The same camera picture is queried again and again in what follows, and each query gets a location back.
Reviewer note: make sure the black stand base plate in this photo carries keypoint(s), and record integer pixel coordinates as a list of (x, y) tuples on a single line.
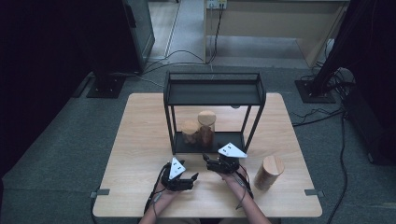
[(106, 87)]

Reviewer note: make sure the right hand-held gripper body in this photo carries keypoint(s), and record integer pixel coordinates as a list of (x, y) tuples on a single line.
[(232, 151)]

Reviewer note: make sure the tall wooden-lid glass jar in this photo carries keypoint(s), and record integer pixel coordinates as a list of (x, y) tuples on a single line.
[(206, 118)]

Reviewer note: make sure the small wooden-lid glass jar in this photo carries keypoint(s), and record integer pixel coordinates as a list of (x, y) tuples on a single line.
[(190, 127)]

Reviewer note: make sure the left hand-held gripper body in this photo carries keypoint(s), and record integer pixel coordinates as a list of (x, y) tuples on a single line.
[(176, 169)]

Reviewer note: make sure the black metal two-tier rack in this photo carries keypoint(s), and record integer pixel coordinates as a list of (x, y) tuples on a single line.
[(214, 93)]

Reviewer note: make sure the black box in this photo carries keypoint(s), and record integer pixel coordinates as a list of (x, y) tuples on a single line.
[(369, 130)]

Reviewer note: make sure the person's left hand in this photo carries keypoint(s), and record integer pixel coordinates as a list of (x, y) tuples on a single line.
[(165, 194)]

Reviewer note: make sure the person's right hand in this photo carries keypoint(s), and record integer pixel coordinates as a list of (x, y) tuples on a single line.
[(235, 177)]

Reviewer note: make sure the black stand with pole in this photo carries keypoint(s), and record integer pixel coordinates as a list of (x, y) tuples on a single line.
[(316, 91)]

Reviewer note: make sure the glass-fronted dark cabinet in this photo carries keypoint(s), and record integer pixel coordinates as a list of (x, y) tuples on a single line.
[(140, 34)]

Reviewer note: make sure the grey tape strip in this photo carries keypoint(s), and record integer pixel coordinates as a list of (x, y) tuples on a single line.
[(100, 192), (313, 192)]

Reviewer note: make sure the white power strip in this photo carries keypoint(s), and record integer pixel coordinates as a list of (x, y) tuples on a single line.
[(217, 3)]

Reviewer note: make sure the wooden cylinder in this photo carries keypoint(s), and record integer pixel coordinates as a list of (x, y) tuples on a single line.
[(272, 166)]

